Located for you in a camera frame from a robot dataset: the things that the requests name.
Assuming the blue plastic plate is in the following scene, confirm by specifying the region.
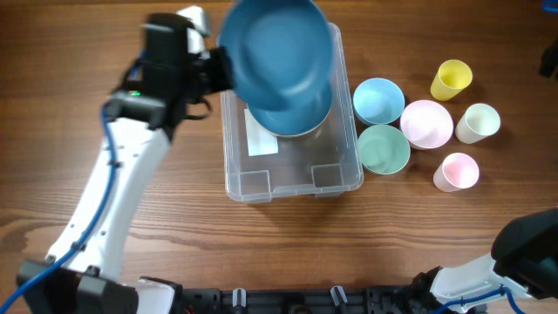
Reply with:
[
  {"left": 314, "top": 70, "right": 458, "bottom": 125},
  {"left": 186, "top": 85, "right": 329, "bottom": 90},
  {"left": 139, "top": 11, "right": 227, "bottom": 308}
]
[
  {"left": 218, "top": 0, "right": 333, "bottom": 111},
  {"left": 247, "top": 84, "right": 332, "bottom": 121}
]

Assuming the cream plastic plate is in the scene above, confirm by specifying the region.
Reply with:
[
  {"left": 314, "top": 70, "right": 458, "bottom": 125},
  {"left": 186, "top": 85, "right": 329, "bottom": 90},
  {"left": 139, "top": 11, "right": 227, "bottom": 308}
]
[{"left": 257, "top": 119, "right": 324, "bottom": 138}]

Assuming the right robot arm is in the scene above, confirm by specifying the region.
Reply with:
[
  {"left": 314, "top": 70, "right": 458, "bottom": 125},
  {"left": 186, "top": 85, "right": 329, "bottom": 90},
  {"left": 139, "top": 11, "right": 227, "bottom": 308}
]
[{"left": 400, "top": 208, "right": 557, "bottom": 313}]

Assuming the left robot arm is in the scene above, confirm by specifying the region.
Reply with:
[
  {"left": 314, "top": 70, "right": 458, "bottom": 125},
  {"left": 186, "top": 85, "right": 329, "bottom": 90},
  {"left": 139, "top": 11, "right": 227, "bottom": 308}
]
[{"left": 14, "top": 6, "right": 233, "bottom": 313}]

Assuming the cream plastic cup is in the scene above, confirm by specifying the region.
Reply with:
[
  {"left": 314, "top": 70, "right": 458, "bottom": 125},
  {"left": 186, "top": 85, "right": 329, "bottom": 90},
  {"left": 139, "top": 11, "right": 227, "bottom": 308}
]
[{"left": 455, "top": 103, "right": 501, "bottom": 144}]

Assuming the yellow plastic cup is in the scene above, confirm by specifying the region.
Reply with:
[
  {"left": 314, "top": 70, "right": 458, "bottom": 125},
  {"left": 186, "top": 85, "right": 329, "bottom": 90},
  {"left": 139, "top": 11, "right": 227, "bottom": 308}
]
[{"left": 430, "top": 59, "right": 473, "bottom": 101}]

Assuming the clear plastic storage bin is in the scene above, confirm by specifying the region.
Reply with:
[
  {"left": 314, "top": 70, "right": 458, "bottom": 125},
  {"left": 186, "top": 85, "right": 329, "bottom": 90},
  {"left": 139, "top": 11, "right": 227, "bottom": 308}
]
[{"left": 221, "top": 23, "right": 364, "bottom": 203}]

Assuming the pink plastic bowl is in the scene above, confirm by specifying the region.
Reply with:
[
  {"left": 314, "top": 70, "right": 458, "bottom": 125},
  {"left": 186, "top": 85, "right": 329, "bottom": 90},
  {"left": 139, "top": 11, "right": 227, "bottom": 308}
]
[{"left": 400, "top": 100, "right": 453, "bottom": 150}]

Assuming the pink plastic cup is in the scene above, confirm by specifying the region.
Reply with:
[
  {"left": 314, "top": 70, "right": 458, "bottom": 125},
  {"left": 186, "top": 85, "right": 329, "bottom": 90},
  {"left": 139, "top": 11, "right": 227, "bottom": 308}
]
[{"left": 433, "top": 153, "right": 480, "bottom": 193}]

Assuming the light blue plastic bowl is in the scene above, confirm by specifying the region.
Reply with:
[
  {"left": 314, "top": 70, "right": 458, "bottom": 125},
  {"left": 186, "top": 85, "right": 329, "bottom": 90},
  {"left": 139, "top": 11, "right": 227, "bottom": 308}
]
[{"left": 352, "top": 78, "right": 405, "bottom": 126}]

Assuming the mint green plastic bowl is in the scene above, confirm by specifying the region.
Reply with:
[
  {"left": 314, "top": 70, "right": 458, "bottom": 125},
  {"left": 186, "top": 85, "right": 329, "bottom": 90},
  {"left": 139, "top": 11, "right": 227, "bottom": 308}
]
[{"left": 357, "top": 125, "right": 411, "bottom": 175}]

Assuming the blue left cable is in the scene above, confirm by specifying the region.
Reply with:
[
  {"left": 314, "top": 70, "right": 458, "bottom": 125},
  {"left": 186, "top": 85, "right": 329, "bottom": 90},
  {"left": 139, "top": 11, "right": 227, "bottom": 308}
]
[{"left": 0, "top": 102, "right": 121, "bottom": 314}]

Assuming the blue cable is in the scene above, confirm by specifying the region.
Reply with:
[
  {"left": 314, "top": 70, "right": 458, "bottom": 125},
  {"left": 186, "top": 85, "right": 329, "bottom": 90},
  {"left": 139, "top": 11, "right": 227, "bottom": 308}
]
[
  {"left": 430, "top": 0, "right": 558, "bottom": 314},
  {"left": 0, "top": 102, "right": 121, "bottom": 314}
]

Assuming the blue right cable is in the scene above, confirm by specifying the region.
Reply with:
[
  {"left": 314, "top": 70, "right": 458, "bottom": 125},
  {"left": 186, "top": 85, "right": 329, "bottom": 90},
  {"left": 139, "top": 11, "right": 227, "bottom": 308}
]
[{"left": 430, "top": 0, "right": 558, "bottom": 314}]

